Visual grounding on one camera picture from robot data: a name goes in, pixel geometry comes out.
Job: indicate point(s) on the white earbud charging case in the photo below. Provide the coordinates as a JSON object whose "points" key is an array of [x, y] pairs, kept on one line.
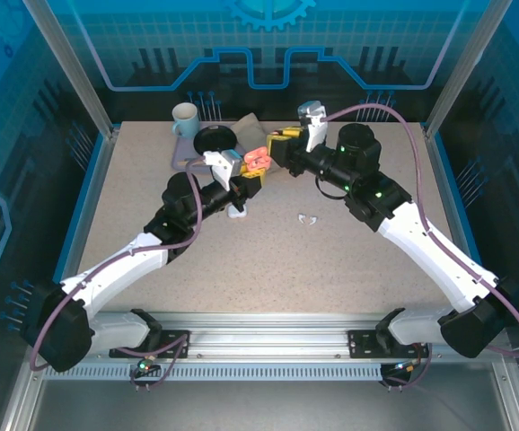
{"points": [[238, 213]]}

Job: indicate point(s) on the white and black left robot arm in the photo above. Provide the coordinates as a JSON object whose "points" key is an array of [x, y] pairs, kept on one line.
{"points": [[111, 269]]}

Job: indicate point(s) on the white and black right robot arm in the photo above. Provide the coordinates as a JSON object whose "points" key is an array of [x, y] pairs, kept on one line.
{"points": [[434, 251]]}

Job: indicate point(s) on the beige folded cloth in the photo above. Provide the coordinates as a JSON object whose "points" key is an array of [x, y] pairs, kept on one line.
{"points": [[248, 128]]}

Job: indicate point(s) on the black round plate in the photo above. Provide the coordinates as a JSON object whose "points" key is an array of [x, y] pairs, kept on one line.
{"points": [[212, 139]]}

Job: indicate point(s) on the lavender plastic tray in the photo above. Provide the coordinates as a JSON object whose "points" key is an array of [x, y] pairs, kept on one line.
{"points": [[181, 150]]}

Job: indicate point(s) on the light blue mug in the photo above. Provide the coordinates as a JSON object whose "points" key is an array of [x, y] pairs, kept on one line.
{"points": [[187, 121]]}

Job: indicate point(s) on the aluminium frame post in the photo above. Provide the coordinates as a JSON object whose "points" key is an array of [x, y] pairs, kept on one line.
{"points": [[465, 67], [74, 67]]}

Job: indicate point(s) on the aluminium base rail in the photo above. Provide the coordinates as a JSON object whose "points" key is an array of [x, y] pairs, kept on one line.
{"points": [[264, 336]]}

